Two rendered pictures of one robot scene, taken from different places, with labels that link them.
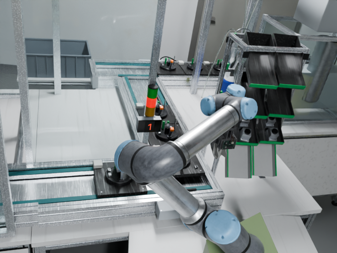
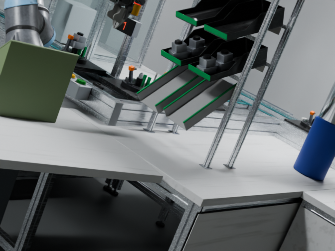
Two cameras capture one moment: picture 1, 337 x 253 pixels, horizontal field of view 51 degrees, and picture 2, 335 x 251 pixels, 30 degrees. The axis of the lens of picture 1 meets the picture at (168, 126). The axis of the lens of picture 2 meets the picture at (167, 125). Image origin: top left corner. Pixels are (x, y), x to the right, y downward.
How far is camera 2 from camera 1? 254 cm
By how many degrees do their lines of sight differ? 55
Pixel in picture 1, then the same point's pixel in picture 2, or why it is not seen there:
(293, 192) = (207, 184)
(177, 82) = (300, 139)
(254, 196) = (158, 152)
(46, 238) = not seen: outside the picture
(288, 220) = (143, 164)
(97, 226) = not seen: hidden behind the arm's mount
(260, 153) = (199, 104)
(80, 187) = not seen: hidden behind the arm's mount
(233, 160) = (164, 92)
